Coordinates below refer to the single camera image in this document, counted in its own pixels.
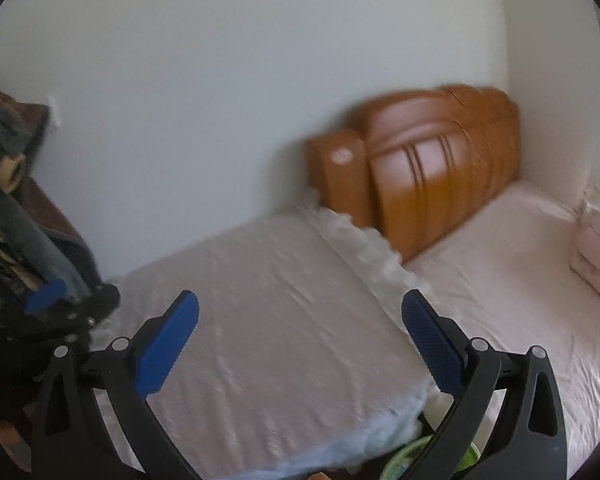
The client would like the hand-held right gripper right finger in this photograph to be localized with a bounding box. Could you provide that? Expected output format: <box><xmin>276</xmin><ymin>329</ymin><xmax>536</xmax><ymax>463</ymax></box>
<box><xmin>401</xmin><ymin>288</ymin><xmax>569</xmax><ymax>480</ymax></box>

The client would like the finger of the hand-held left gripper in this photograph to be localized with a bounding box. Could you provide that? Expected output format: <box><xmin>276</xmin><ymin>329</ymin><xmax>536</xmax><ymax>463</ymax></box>
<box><xmin>67</xmin><ymin>284</ymin><xmax>122</xmax><ymax>336</ymax></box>
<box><xmin>24</xmin><ymin>279</ymin><xmax>70</xmax><ymax>317</ymax></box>

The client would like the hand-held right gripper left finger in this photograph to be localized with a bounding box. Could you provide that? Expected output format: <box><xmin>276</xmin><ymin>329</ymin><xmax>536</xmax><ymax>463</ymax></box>
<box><xmin>30</xmin><ymin>290</ymin><xmax>201</xmax><ymax>480</ymax></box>

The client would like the green plastic wastebasket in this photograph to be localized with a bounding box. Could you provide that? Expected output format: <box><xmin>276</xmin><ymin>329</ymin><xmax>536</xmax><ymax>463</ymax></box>
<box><xmin>381</xmin><ymin>434</ymin><xmax>482</xmax><ymax>480</ymax></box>

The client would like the dark clothing pile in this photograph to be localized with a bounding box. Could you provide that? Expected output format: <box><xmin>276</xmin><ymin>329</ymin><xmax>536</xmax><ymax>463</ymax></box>
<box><xmin>0</xmin><ymin>50</ymin><xmax>103</xmax><ymax>311</ymax></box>

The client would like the brown wooden furniture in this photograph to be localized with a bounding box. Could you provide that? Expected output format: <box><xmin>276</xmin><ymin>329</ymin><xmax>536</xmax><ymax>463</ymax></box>
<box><xmin>0</xmin><ymin>89</ymin><xmax>83</xmax><ymax>246</ymax></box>

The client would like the bed with pink sheet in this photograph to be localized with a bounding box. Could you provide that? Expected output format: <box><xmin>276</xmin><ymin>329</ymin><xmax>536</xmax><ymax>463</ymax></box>
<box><xmin>404</xmin><ymin>180</ymin><xmax>600</xmax><ymax>477</ymax></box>

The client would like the wooden headboard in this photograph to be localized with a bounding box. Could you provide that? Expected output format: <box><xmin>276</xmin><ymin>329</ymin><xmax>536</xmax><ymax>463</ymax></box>
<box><xmin>364</xmin><ymin>85</ymin><xmax>524</xmax><ymax>264</ymax></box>

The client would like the wooden bedside cabinet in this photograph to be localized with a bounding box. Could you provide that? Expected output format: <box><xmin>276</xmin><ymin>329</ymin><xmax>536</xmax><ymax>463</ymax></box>
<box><xmin>307</xmin><ymin>129</ymin><xmax>382</xmax><ymax>233</ymax></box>

